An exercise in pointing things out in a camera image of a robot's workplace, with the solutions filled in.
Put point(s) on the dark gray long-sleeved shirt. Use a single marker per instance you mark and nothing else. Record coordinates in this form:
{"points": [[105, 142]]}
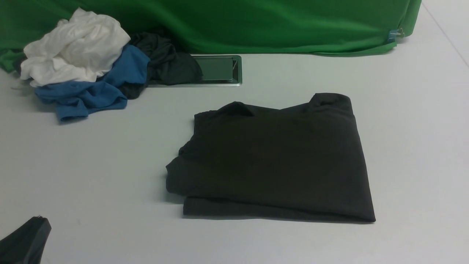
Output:
{"points": [[299, 163]]}

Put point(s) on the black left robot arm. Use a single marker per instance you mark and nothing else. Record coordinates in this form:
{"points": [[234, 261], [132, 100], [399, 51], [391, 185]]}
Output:
{"points": [[27, 243]]}

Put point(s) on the crumpled dark teal garment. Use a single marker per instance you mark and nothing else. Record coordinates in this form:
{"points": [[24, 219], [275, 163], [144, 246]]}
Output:
{"points": [[155, 43]]}

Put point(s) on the green backdrop cloth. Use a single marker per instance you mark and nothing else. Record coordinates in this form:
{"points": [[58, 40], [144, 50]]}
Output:
{"points": [[323, 27]]}

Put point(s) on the crumpled blue garment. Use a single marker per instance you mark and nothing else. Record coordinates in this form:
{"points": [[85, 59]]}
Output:
{"points": [[75, 100]]}

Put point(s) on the crumpled white garment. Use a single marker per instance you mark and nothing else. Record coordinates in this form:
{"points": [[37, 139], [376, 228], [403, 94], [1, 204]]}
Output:
{"points": [[82, 48]]}

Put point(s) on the blue binder clip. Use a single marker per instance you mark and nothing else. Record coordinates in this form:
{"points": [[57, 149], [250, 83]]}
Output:
{"points": [[393, 35]]}

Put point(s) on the metal table cable hatch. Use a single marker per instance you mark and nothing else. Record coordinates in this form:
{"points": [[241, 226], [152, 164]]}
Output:
{"points": [[220, 69]]}

